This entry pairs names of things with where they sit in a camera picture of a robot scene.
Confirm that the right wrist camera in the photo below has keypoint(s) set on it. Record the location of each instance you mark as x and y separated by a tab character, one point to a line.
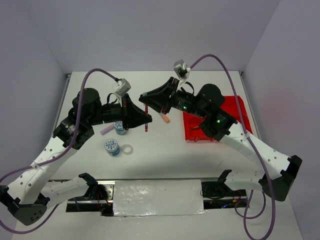
182	71

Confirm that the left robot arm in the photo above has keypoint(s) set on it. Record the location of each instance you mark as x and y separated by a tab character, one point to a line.
28	197

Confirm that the red bin back right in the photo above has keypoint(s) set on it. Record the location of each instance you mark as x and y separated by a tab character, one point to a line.
230	106

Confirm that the pink highlighter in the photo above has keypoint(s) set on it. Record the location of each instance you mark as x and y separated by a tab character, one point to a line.
107	130

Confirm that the red bin front left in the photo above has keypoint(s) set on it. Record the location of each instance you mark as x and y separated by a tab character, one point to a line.
191	121

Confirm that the blue slime jar far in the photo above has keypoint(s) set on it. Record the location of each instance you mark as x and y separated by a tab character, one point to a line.
119	128

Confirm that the metal base rail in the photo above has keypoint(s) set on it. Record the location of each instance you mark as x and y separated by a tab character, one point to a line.
215	196

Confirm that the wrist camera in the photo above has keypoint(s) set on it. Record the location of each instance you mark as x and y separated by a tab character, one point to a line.
182	71
121	87

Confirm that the small clear tape roll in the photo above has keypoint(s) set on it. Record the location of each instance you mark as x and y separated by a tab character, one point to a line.
127	149

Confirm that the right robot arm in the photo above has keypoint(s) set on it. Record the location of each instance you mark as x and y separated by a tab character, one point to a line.
217	124

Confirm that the red bin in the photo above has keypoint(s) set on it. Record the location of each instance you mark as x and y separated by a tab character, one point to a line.
191	121
230	106

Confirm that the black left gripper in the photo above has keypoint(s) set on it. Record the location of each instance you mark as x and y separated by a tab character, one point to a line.
131	115

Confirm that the orange highlighter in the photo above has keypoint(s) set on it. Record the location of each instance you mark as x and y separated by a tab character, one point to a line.
164	118

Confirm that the blue slime jar near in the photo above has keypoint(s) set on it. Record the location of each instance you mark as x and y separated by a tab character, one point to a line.
112	147

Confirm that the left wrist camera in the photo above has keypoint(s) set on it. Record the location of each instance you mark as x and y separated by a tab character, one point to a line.
121	87

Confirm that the blue slime jar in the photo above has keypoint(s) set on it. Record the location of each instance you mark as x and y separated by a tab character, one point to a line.
119	128
112	147

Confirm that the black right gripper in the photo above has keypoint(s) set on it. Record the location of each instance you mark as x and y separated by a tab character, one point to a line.
159	97

